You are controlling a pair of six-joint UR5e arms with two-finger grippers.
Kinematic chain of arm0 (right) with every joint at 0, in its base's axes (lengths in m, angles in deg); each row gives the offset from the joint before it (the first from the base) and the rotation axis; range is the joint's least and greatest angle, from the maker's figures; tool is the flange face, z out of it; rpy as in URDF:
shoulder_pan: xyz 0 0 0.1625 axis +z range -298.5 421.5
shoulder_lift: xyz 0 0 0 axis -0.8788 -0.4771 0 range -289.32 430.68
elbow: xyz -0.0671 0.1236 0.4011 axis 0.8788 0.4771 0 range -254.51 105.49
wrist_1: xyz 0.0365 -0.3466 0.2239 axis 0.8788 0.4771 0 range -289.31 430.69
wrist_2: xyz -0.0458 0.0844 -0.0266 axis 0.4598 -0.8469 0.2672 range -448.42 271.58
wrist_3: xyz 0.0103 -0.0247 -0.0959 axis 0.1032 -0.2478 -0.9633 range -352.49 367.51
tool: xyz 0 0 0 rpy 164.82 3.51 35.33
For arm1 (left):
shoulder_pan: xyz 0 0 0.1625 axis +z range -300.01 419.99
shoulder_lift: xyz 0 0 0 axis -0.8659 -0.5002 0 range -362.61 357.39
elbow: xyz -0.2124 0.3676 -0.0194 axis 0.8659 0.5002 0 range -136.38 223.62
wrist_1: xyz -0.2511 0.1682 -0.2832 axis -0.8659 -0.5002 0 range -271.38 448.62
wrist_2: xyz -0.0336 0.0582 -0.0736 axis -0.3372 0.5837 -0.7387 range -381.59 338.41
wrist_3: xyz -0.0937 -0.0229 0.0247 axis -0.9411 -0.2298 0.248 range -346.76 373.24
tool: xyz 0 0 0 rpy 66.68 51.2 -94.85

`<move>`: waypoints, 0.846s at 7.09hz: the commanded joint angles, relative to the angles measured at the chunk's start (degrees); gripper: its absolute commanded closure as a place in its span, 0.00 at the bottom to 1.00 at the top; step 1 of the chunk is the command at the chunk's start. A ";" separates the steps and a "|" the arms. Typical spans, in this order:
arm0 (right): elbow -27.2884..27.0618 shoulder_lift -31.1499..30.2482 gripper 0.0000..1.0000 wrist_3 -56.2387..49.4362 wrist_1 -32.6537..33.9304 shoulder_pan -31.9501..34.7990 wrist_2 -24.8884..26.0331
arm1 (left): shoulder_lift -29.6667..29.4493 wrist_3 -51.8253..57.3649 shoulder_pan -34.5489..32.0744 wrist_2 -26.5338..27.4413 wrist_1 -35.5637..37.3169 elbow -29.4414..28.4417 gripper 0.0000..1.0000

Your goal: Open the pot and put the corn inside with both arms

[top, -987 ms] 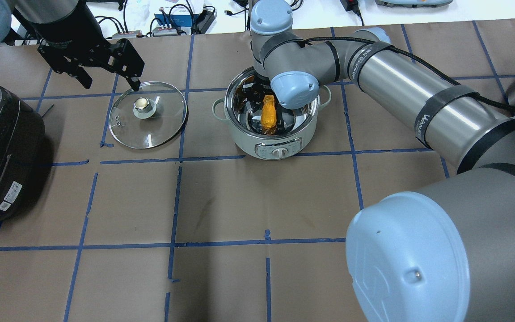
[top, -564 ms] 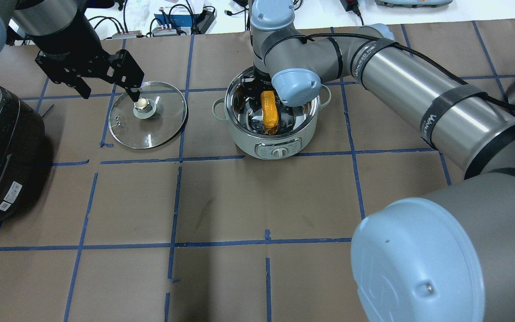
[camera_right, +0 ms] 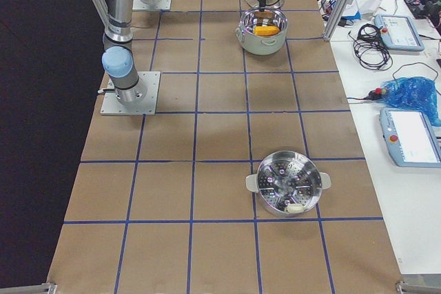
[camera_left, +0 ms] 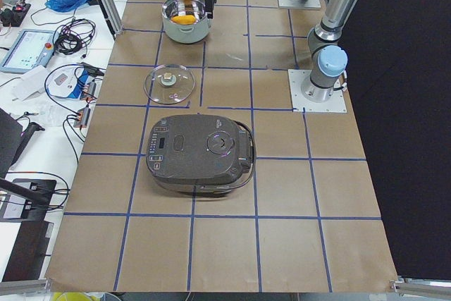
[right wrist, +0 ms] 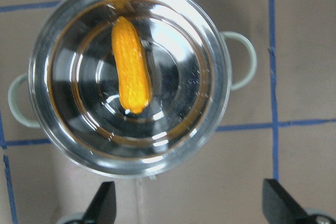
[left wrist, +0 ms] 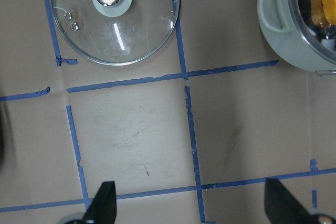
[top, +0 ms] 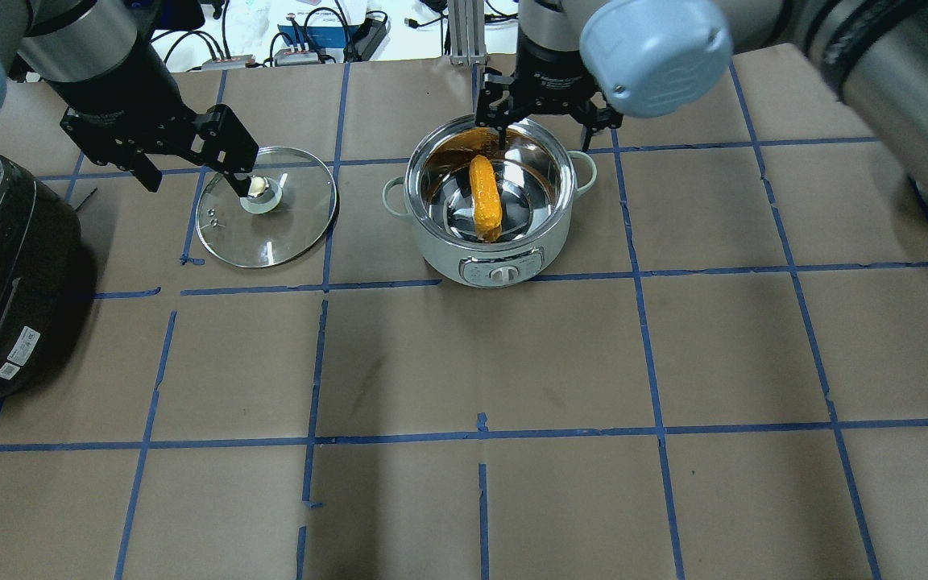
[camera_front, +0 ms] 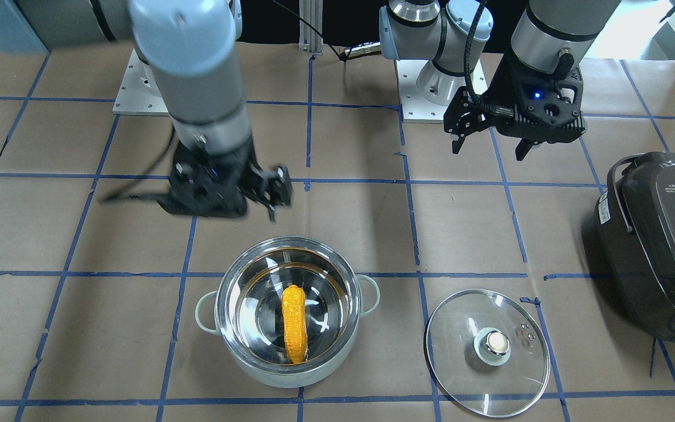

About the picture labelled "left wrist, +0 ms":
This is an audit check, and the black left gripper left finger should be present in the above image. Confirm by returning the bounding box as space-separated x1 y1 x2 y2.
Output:
82 181 117 224

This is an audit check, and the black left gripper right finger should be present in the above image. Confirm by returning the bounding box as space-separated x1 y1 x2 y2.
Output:
264 178 310 224

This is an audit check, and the glass pot lid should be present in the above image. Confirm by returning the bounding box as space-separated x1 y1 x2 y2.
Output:
51 0 180 66

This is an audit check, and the pale green electric pot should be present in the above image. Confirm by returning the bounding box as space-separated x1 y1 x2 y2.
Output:
257 0 335 77

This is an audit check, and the black rice cooker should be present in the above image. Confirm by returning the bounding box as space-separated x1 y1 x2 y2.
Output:
0 108 6 166

